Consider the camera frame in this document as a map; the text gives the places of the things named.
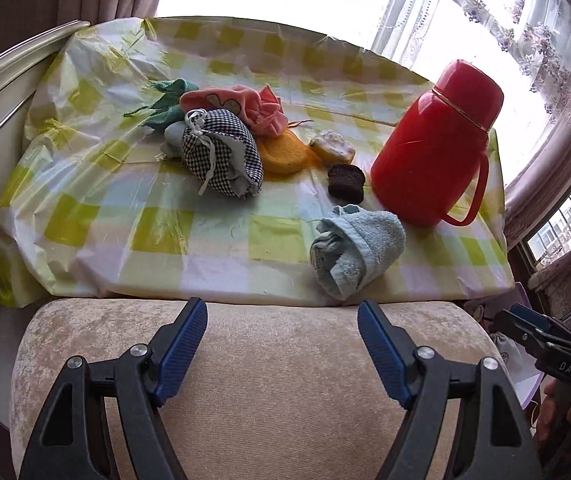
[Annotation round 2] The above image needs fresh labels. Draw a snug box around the orange mesh drawstring bag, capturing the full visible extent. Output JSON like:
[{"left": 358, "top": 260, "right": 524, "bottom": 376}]
[{"left": 256, "top": 120, "right": 322, "bottom": 176}]

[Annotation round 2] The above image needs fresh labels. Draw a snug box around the yellow checked plastic tablecloth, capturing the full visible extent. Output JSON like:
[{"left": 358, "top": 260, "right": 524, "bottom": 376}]
[{"left": 0, "top": 16, "right": 513, "bottom": 308}]

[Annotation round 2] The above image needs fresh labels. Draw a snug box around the pink fleece towel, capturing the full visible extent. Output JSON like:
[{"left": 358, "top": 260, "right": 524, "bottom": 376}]
[{"left": 180, "top": 84, "right": 289, "bottom": 138}]

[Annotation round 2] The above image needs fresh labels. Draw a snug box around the sheer floral lace curtain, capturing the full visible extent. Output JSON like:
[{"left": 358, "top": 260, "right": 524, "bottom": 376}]
[{"left": 370, "top": 0, "right": 571, "bottom": 116}]

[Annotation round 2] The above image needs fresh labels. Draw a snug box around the yellow round sponge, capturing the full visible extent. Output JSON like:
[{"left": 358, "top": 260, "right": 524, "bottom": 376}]
[{"left": 260, "top": 132, "right": 311, "bottom": 175}]

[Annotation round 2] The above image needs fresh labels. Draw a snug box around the green cloth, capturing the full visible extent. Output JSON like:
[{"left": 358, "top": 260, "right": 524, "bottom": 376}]
[{"left": 124, "top": 78, "right": 199, "bottom": 129}]

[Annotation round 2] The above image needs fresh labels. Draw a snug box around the red thermos jug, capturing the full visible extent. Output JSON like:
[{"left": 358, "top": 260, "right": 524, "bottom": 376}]
[{"left": 370, "top": 59, "right": 505, "bottom": 227}]

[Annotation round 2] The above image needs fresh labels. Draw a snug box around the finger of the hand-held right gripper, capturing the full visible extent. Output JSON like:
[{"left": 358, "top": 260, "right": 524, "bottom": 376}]
[
  {"left": 510, "top": 304, "right": 571, "bottom": 348},
  {"left": 495, "top": 310, "right": 546, "bottom": 356}
]

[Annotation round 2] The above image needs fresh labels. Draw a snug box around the black white checked pouch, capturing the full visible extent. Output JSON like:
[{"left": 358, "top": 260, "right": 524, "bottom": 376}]
[{"left": 180, "top": 108, "right": 265, "bottom": 197}]

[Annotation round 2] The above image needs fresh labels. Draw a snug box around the person's right hand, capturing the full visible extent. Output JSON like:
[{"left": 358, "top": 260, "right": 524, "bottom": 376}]
[{"left": 538, "top": 382, "right": 571, "bottom": 453}]

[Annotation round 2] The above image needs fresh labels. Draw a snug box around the brown sponge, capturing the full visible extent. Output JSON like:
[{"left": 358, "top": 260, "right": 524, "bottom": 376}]
[{"left": 327, "top": 163, "right": 365, "bottom": 199}]

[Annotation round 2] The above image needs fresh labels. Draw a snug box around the beige velvet cushion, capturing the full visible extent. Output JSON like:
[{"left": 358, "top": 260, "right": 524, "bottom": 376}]
[{"left": 10, "top": 296, "right": 536, "bottom": 480}]

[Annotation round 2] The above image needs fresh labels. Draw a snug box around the window with metal grille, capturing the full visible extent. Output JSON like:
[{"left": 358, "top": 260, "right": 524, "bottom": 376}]
[{"left": 525, "top": 170, "right": 571, "bottom": 266}]

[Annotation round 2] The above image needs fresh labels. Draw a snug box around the purple cardboard box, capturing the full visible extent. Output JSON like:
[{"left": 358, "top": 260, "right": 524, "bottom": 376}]
[{"left": 513, "top": 282, "right": 546, "bottom": 411}]

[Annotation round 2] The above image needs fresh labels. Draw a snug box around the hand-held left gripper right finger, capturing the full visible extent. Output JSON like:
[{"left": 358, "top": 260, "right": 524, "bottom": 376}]
[{"left": 358, "top": 300, "right": 543, "bottom": 480}]

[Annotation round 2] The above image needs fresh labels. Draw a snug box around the blue plush coin purse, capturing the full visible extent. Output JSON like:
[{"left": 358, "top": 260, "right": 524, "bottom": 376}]
[{"left": 160, "top": 121, "right": 186, "bottom": 161}]

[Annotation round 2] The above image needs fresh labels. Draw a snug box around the light blue towel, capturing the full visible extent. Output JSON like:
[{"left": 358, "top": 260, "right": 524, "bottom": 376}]
[{"left": 309, "top": 204, "right": 406, "bottom": 301}]

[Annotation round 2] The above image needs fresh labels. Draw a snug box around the grey drawstring pouch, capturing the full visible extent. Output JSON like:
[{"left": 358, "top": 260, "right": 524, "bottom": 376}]
[{"left": 490, "top": 330, "right": 523, "bottom": 376}]

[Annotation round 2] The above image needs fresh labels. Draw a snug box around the small yellow white sponge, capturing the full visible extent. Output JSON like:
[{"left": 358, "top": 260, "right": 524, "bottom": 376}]
[{"left": 309, "top": 130, "right": 356, "bottom": 162}]

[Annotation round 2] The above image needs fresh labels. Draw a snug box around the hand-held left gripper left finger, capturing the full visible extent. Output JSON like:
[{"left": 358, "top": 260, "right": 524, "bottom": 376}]
[{"left": 18, "top": 297, "right": 209, "bottom": 480}]

